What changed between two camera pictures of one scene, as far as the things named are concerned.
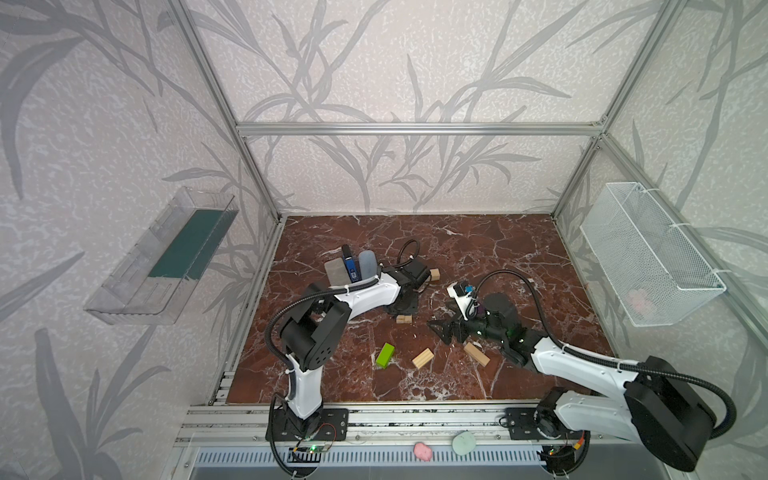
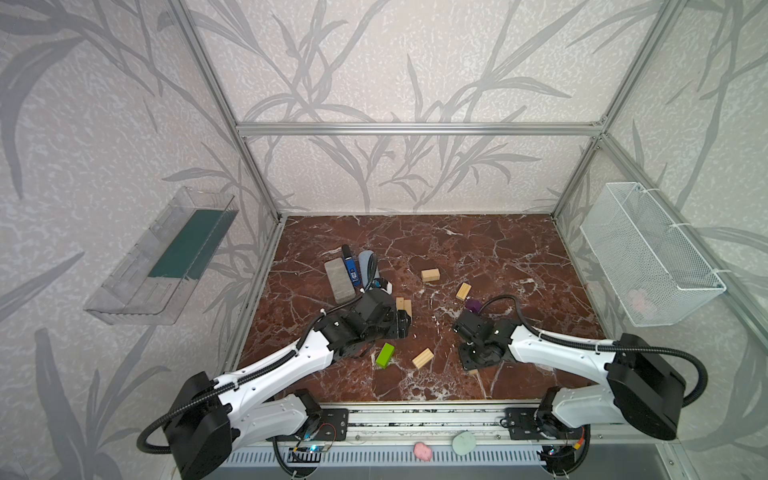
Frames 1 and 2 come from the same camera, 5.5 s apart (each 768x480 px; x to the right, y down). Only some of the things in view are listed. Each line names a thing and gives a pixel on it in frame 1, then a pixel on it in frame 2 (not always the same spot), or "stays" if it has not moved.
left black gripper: (410, 300) -> (394, 315)
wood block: (423, 358) stays
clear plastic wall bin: (153, 281) stays
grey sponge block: (336, 271) stays
